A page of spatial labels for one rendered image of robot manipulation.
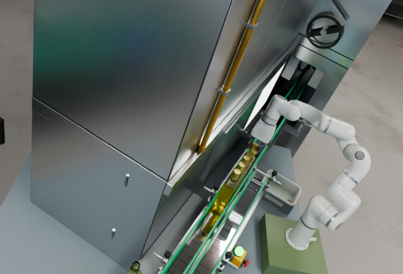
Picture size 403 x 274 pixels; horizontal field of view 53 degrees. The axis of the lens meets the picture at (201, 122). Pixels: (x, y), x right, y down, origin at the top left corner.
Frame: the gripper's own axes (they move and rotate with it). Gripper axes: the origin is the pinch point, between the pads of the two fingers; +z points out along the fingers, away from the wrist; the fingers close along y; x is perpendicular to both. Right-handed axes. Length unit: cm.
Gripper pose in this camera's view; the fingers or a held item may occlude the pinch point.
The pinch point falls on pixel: (254, 146)
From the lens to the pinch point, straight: 201.6
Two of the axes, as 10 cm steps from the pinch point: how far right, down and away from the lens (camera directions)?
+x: 3.6, -2.8, 8.9
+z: -3.8, 8.3, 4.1
